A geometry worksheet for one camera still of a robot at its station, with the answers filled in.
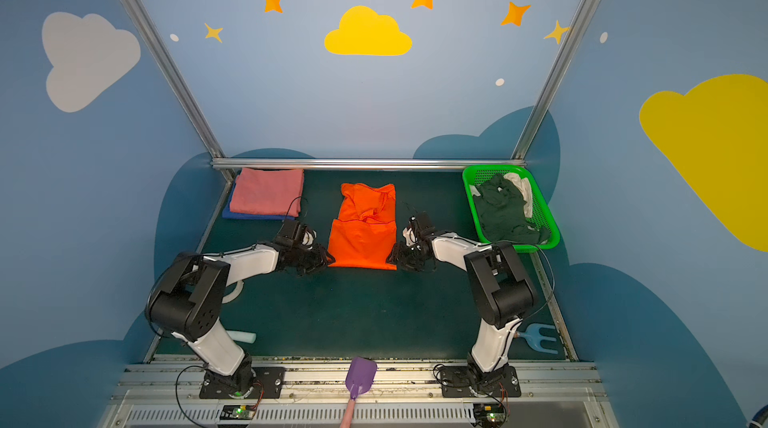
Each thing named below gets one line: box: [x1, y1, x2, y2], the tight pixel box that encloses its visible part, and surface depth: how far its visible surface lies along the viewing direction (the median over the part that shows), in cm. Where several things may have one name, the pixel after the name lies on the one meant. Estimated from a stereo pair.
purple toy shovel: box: [340, 356, 377, 428], surface depth 76 cm
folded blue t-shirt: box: [222, 175, 296, 221], surface depth 109 cm
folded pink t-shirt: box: [229, 168, 305, 217], surface depth 111 cm
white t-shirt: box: [503, 173, 533, 219], surface depth 113 cm
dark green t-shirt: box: [474, 174, 551, 245], surface depth 109 cm
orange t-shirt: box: [328, 183, 397, 271], surface depth 106 cm
